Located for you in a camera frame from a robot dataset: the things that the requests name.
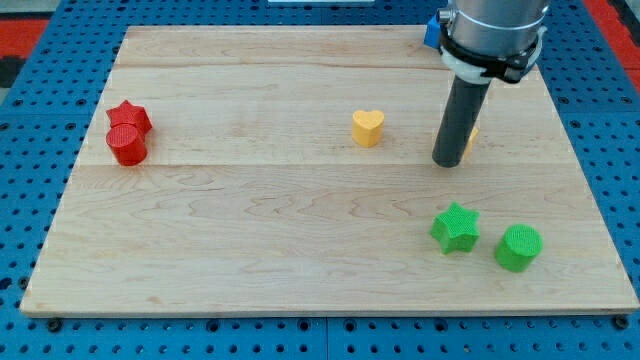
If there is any yellow heart block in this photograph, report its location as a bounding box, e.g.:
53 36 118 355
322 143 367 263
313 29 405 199
351 110 385 148

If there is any blue block on arm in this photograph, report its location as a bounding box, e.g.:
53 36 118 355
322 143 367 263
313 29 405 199
423 14 441 50

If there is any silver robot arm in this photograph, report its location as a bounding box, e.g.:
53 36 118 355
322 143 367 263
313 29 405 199
436 0 550 57

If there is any yellow hexagon block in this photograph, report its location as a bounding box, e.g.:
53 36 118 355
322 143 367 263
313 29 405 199
463 126 479 158

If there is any wooden board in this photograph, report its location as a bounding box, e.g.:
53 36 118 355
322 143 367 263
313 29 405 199
20 26 639 318

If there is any green star block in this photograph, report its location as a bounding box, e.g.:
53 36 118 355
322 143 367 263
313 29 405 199
430 202 480 254

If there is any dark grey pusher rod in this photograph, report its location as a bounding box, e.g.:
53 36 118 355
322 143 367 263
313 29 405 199
432 76 489 168

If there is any red cylinder block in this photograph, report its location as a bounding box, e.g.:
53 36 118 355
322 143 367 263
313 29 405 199
106 123 147 166

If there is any red star block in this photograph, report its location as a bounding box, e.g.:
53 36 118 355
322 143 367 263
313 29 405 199
106 100 153 135

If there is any green cylinder block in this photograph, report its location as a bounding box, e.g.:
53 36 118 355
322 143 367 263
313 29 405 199
494 224 544 273

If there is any black and white clamp ring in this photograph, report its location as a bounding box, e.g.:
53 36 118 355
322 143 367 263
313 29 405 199
436 6 548 85

